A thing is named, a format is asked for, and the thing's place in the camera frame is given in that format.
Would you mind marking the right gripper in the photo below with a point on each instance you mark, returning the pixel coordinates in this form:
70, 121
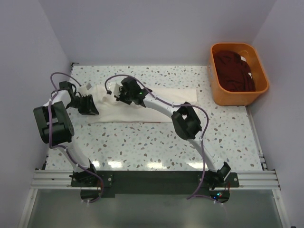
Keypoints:
124, 94

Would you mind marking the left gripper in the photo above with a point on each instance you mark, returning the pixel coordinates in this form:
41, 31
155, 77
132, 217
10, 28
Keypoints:
83, 104

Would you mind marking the white t shirt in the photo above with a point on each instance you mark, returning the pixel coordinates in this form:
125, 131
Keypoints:
153, 111

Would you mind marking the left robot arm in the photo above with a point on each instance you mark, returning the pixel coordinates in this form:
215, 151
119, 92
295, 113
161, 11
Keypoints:
56, 130

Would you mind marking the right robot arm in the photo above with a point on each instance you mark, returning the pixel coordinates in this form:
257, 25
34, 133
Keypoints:
186, 123

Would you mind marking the dark red t shirt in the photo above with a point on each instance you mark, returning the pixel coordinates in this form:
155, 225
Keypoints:
234, 74

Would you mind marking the orange plastic basket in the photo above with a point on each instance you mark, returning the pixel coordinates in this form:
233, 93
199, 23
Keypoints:
223, 97

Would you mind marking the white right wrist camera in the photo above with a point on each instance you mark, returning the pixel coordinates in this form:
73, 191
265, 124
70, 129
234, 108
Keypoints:
113, 89

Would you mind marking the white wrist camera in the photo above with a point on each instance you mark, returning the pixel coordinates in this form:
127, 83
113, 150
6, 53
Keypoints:
85, 89
113, 89

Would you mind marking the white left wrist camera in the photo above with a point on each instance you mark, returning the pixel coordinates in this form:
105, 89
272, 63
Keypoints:
85, 89

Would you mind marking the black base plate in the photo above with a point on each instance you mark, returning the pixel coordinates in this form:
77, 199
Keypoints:
158, 183

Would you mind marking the aluminium frame rail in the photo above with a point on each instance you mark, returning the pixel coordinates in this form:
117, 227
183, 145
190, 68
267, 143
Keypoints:
60, 179

